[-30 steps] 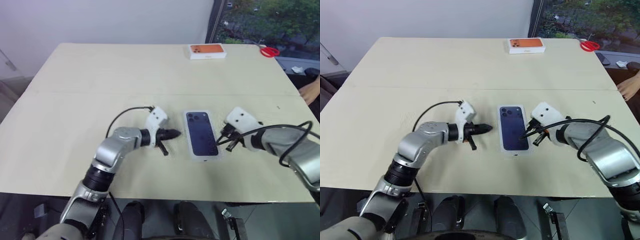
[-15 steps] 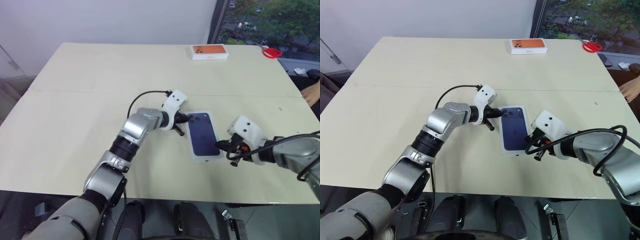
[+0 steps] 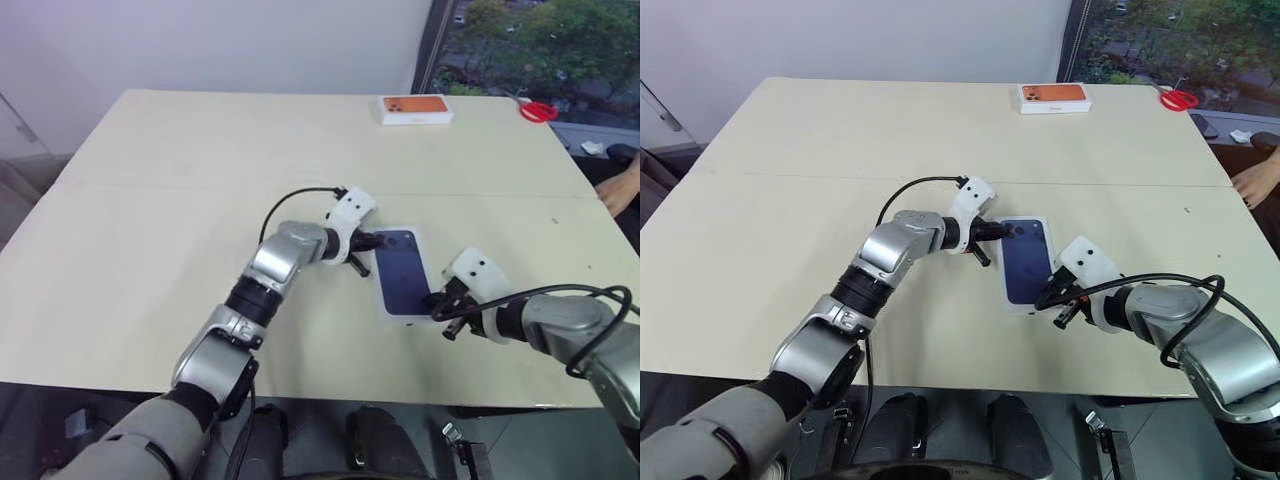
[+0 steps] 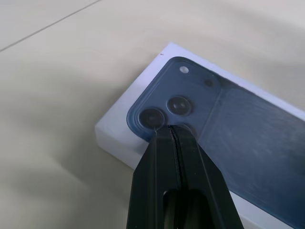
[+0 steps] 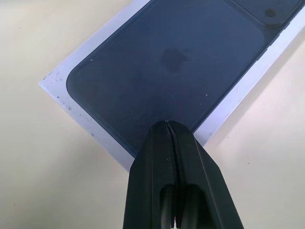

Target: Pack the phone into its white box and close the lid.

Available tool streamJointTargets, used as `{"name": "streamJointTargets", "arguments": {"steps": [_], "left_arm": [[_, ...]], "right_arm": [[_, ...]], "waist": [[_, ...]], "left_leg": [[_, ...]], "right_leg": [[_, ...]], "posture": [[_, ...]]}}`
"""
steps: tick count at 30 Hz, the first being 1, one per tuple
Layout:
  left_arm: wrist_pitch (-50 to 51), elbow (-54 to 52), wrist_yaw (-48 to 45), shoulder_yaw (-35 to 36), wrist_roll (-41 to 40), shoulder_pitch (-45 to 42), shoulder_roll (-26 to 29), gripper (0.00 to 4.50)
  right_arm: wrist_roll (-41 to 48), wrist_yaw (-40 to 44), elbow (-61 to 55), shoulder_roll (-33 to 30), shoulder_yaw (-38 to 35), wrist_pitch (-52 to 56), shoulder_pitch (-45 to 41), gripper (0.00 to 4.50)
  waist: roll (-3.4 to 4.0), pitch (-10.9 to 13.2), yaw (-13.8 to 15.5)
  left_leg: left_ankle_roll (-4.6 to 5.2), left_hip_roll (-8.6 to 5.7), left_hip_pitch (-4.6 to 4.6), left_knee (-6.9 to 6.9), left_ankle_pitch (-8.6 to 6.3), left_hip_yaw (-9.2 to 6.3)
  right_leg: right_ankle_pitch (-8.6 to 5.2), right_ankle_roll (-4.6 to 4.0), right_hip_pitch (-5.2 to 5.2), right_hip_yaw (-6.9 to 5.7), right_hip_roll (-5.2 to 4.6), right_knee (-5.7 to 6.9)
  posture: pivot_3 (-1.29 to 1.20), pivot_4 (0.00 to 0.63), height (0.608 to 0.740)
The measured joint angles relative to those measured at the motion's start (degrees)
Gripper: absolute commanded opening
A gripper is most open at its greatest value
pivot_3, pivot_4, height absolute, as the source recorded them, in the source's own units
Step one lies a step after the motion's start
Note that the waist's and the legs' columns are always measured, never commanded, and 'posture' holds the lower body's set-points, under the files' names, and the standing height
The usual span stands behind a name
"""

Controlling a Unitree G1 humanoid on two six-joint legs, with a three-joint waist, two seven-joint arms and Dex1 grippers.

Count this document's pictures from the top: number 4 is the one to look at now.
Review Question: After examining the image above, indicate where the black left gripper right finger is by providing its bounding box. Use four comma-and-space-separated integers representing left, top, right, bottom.
171, 124, 246, 229

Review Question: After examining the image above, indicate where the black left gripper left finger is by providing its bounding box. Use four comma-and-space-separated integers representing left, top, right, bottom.
126, 125, 184, 229

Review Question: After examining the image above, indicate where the white phone box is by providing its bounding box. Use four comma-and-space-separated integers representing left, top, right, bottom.
94, 42, 305, 229

